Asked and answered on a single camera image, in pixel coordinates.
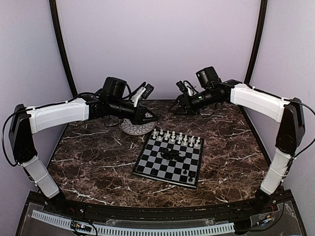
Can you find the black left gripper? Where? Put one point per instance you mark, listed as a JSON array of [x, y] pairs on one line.
[[139, 117]]

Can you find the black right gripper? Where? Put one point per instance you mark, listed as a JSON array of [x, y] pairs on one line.
[[185, 101]]

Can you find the black white chess board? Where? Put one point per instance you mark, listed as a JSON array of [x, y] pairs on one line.
[[170, 171]]

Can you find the black piece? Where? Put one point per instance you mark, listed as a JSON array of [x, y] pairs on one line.
[[153, 171], [191, 176]]

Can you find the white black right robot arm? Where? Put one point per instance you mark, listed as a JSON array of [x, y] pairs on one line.
[[278, 120]]

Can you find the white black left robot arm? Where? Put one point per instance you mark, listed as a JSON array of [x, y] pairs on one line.
[[30, 123]]

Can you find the floral patterned ceramic plate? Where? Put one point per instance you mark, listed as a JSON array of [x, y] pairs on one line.
[[136, 130]]

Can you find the white queen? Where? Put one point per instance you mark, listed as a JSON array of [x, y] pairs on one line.
[[173, 135]]

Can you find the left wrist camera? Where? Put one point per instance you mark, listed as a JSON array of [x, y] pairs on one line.
[[114, 86]]

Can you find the black right corner frame post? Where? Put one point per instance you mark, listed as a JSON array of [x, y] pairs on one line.
[[257, 40]]

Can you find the black corner frame post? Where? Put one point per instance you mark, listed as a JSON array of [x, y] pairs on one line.
[[257, 40], [61, 47]]

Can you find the white slotted cable duct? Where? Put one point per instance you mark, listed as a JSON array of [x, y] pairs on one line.
[[133, 228]]

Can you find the black front frame rail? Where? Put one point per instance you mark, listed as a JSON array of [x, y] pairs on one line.
[[237, 211]]

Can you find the black left corner frame post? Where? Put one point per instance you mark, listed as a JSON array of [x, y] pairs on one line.
[[61, 47]]

